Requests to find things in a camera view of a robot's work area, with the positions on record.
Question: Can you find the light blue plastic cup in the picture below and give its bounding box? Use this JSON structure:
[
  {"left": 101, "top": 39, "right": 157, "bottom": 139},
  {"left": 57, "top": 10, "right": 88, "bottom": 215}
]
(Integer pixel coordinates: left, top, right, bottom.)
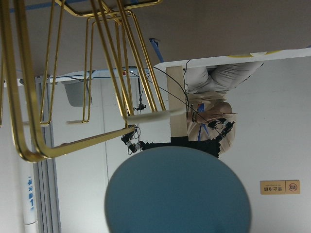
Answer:
[{"left": 104, "top": 147, "right": 251, "bottom": 233}]

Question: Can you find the seated person in beige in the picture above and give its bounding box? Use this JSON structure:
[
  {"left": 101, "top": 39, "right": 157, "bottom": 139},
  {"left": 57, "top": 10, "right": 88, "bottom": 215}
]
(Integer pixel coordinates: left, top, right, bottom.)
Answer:
[{"left": 184, "top": 62, "right": 263, "bottom": 142}]

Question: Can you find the grey office chair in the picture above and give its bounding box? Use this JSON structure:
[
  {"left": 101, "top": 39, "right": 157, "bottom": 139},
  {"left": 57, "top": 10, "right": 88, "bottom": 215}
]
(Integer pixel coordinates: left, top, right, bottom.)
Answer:
[{"left": 61, "top": 80, "right": 84, "bottom": 107}]

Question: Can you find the yellow rimmed tape roll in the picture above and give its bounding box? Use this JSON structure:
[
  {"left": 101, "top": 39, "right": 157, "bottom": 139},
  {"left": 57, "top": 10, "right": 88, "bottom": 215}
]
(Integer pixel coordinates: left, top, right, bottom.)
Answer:
[{"left": 228, "top": 51, "right": 268, "bottom": 58}]

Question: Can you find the aluminium camera post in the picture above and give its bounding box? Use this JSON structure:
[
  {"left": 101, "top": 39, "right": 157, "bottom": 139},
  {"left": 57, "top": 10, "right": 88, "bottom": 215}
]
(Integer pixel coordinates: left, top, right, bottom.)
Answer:
[{"left": 34, "top": 75, "right": 61, "bottom": 233}]

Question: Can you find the wooden wall sign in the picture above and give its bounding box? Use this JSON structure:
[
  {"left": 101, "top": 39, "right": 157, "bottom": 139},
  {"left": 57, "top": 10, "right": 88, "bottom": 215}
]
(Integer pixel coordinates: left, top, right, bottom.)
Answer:
[{"left": 260, "top": 180, "right": 300, "bottom": 195}]

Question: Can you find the white wall pipe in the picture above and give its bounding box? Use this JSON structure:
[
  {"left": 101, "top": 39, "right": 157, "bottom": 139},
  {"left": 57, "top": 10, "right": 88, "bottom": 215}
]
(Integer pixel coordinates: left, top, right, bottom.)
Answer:
[{"left": 18, "top": 159, "right": 38, "bottom": 233}]

